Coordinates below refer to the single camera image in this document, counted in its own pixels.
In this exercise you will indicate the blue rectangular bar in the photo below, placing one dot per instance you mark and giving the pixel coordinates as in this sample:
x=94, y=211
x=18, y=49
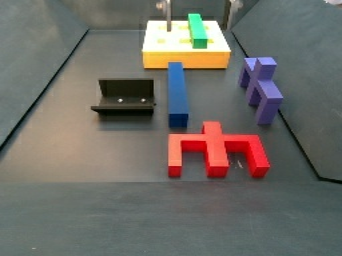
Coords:
x=178, y=103

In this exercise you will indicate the purple block shape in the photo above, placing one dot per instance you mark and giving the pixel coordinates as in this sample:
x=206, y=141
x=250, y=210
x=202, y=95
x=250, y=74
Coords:
x=262, y=92

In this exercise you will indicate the yellow board with slots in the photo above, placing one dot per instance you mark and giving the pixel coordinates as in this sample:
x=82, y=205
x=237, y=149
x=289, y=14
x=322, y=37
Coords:
x=170, y=46

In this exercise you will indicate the green rectangular bar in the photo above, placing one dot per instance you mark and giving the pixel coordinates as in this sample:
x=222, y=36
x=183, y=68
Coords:
x=198, y=34

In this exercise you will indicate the red fork-shaped block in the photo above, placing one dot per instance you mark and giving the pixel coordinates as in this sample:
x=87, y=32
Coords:
x=216, y=145

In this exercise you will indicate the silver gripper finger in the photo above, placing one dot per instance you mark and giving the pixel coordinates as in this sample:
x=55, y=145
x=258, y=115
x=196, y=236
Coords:
x=236, y=5
x=165, y=6

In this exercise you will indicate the black angle bracket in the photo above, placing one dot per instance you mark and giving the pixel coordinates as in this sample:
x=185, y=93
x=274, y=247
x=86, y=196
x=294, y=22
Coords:
x=126, y=95

